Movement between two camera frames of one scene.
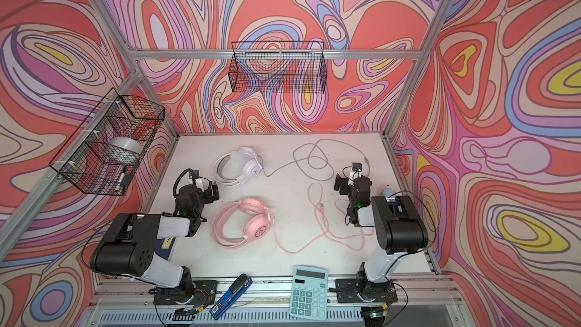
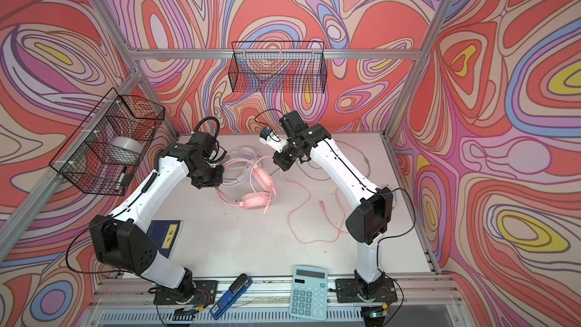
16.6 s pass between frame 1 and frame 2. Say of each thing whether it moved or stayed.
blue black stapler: stayed
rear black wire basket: stayed
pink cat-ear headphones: moved
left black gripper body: moved
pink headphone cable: moved
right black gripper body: moved
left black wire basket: stayed
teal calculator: stayed
